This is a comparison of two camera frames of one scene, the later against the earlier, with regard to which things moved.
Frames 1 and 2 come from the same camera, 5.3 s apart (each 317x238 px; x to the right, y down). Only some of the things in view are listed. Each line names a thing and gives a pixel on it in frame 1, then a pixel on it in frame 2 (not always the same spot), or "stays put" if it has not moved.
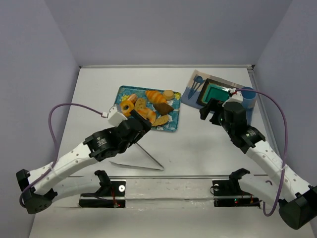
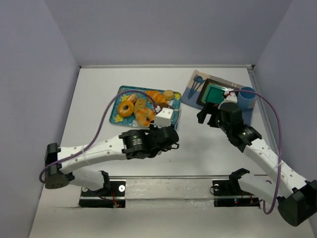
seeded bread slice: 140,103 stays put
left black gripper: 140,121 to 169,135
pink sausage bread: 132,97 stays put
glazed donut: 126,106 stays put
